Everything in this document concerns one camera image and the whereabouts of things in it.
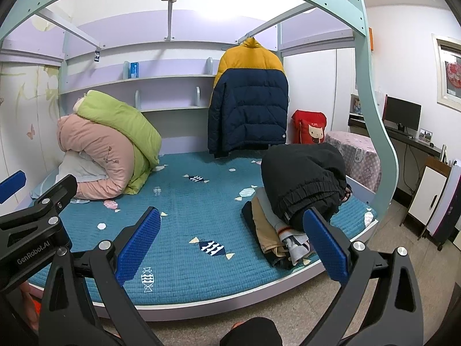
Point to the yellow and navy puffer jacket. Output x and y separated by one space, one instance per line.
248 108

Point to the white wardrobe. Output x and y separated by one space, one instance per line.
313 86

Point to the stack of folded clothes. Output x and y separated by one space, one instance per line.
248 214

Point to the teal quilted bed mat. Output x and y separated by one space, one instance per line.
187 216

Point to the butterfly wall sticker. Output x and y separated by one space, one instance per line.
31 132

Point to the lavender wall shelf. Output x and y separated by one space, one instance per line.
162 77

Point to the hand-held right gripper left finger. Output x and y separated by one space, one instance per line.
138 245

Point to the mint green bunk bed frame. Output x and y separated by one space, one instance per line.
362 61

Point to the framed wall picture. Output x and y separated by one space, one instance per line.
448 75

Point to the person's leg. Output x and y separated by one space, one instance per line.
252 333

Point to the black computer monitor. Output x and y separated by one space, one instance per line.
401 113

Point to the white leaning panel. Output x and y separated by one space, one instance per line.
448 212

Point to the dark desk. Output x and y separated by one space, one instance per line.
414 142

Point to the green quilt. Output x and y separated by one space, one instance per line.
119 119

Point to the small photo frame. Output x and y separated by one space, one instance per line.
425 135

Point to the white pillow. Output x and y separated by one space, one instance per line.
75 169

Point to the grey folded garment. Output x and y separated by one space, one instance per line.
297 248

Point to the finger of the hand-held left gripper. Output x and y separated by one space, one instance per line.
12 185
57 191

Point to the blue box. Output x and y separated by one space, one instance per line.
134 70

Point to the tan folded garment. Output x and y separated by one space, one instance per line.
264 230

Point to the black hanging tag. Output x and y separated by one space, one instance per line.
97 56

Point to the pink quilt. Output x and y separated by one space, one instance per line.
93 151

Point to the pink patterned tablecloth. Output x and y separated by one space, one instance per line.
356 144

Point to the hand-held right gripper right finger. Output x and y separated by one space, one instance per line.
326 245

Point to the black hooded jacket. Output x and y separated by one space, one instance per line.
299 173

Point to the red cartoon bag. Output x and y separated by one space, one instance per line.
309 126

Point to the white floor cabinet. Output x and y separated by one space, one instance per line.
426 194

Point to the blue striped pillow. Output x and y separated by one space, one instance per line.
45 182

